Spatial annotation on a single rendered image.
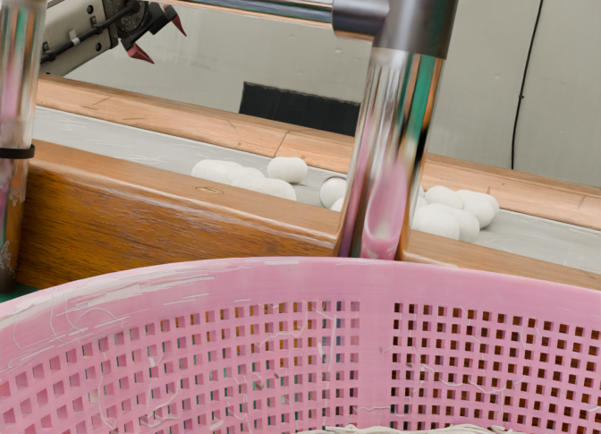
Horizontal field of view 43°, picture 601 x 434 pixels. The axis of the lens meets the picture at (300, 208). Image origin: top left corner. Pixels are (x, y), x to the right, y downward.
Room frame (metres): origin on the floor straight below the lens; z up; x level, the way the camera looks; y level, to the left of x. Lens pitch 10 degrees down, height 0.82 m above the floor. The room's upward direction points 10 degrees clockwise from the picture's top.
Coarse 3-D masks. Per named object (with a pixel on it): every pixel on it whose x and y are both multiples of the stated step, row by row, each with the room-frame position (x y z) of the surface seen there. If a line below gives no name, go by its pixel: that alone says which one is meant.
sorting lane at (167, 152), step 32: (64, 128) 0.61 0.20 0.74; (96, 128) 0.65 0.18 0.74; (128, 128) 0.69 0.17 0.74; (128, 160) 0.50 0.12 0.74; (160, 160) 0.53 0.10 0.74; (192, 160) 0.56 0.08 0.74; (224, 160) 0.59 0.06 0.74; (256, 160) 0.62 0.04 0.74; (512, 224) 0.53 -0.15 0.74; (544, 224) 0.56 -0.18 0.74; (544, 256) 0.43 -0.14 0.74; (576, 256) 0.44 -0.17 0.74
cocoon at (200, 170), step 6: (204, 162) 0.43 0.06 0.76; (210, 162) 0.43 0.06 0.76; (216, 162) 0.43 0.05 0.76; (222, 162) 0.44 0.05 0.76; (228, 162) 0.44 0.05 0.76; (234, 162) 0.44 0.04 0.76; (198, 168) 0.43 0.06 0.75; (204, 168) 0.43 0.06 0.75; (210, 168) 0.43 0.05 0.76; (192, 174) 0.43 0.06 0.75; (198, 174) 0.43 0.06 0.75; (204, 174) 0.43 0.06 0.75
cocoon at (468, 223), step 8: (448, 208) 0.42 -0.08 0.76; (456, 208) 0.42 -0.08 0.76; (456, 216) 0.41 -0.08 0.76; (464, 216) 0.41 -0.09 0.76; (472, 216) 0.41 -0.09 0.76; (464, 224) 0.40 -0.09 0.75; (472, 224) 0.41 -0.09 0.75; (464, 232) 0.40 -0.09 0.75; (472, 232) 0.40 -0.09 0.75; (464, 240) 0.41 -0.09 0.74; (472, 240) 0.41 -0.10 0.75
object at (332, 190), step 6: (330, 180) 0.45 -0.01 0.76; (336, 180) 0.45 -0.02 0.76; (342, 180) 0.45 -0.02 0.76; (324, 186) 0.45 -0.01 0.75; (330, 186) 0.45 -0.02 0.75; (336, 186) 0.44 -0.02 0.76; (342, 186) 0.45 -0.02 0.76; (324, 192) 0.45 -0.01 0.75; (330, 192) 0.44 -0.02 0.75; (336, 192) 0.44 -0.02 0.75; (342, 192) 0.44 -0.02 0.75; (324, 198) 0.45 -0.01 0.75; (330, 198) 0.44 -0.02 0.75; (336, 198) 0.44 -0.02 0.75; (324, 204) 0.45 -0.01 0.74; (330, 204) 0.44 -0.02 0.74
